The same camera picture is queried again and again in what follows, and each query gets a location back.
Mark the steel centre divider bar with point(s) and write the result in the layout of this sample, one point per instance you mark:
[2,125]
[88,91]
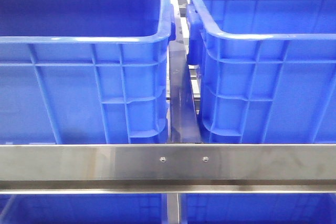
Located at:
[183,122]

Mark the left blue plastic crate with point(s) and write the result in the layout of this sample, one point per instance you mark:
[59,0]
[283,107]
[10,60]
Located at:
[84,71]

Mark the blue plastic crate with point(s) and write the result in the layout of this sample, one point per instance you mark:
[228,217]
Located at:
[84,71]
[266,70]

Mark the right blue plastic crate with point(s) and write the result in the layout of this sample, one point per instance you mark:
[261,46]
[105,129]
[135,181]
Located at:
[266,70]

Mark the lower left blue crate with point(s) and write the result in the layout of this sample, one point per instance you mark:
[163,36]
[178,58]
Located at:
[86,208]

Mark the lower right blue crate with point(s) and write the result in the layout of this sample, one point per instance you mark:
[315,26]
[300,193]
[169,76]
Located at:
[258,208]

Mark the right rail screw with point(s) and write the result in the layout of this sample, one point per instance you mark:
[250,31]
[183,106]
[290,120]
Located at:
[205,159]

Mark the stainless steel rack rail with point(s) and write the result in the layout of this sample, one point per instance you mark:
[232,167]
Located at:
[111,169]

